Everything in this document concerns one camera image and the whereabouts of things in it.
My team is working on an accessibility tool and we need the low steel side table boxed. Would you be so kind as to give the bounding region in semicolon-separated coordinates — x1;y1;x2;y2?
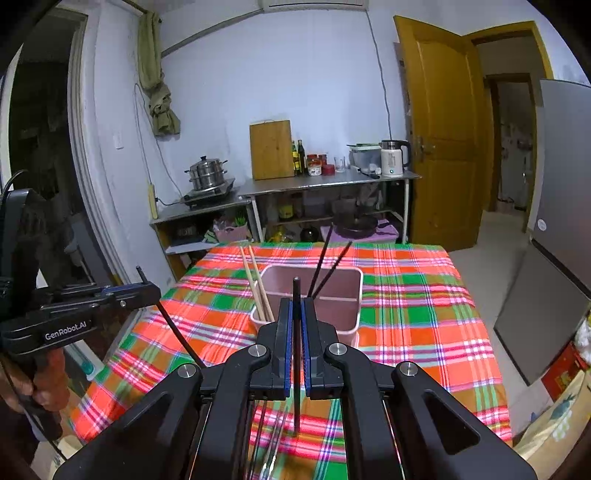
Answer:
148;194;254;278

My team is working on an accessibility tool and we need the wooden cutting board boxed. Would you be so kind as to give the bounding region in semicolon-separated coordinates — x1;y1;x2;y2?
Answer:
249;119;296;182

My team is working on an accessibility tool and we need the black induction cooker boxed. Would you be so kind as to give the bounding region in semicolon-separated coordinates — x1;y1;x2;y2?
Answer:
184;178;237;206

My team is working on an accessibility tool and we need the tall steel counter table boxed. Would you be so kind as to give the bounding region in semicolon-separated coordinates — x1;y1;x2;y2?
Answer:
238;168;423;245

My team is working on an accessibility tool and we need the steel steamer pot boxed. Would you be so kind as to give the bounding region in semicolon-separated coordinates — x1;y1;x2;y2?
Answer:
185;155;229;191

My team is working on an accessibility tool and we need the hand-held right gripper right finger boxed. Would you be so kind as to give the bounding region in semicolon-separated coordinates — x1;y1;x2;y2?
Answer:
302;298;539;480

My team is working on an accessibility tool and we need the white plastic bag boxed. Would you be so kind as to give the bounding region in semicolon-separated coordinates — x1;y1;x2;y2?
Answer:
573;318;591;361

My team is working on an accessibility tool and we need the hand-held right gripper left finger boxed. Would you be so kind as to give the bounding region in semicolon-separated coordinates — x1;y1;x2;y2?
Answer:
53;298;294;480

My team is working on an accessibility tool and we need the pink utensil basket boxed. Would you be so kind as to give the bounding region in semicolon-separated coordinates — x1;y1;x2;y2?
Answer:
249;264;364;349

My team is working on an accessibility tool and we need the person's left hand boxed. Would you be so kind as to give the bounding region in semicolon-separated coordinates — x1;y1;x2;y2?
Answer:
0;348;65;411

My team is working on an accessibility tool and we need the white air conditioner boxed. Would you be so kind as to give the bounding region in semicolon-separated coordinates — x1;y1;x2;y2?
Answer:
259;0;370;12

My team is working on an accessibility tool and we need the light wooden chopstick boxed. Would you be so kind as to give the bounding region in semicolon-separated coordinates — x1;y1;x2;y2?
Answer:
239;246;269;322
248;244;276;322

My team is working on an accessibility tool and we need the black wok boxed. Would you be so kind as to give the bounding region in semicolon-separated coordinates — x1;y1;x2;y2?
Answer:
332;210;379;238

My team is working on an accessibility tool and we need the black wall cable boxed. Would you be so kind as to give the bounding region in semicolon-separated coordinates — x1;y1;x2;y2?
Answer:
366;10;411;144

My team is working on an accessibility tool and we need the teal plastic object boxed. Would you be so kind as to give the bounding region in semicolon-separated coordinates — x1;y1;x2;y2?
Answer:
78;348;97;381

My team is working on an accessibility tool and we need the white electric kettle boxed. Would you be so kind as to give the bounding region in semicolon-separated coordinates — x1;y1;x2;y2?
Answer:
379;139;411;178

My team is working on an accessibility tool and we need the plaid tablecloth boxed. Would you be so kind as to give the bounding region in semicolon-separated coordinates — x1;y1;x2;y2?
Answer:
69;241;513;480

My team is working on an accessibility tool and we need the small pink basket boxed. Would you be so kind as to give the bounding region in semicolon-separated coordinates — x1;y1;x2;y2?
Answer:
215;217;252;243

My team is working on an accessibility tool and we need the green curtain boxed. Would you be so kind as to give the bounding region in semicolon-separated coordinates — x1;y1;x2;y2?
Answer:
137;11;182;138

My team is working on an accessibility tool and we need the thin grey chopstick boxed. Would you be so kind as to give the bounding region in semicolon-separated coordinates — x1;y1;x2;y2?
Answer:
265;406;284;480

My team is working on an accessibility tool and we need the yellow wooden door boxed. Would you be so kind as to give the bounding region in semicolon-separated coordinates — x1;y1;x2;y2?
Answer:
393;15;492;252

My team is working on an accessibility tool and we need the black chopstick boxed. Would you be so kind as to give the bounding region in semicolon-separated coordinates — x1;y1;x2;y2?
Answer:
310;224;335;297
136;265;208;370
247;401;269;480
293;276;303;437
320;240;353;297

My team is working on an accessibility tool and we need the red cardboard box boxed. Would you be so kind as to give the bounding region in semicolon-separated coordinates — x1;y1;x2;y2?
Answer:
540;344;589;402

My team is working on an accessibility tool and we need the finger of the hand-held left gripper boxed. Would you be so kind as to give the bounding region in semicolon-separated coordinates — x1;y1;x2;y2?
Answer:
39;284;162;324
48;283;151;301

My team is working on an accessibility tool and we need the beige printed bag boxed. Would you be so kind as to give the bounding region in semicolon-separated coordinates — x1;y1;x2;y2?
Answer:
512;369;591;462

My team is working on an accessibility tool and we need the yellow door frame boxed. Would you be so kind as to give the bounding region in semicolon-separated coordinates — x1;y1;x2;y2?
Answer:
471;21;555;232

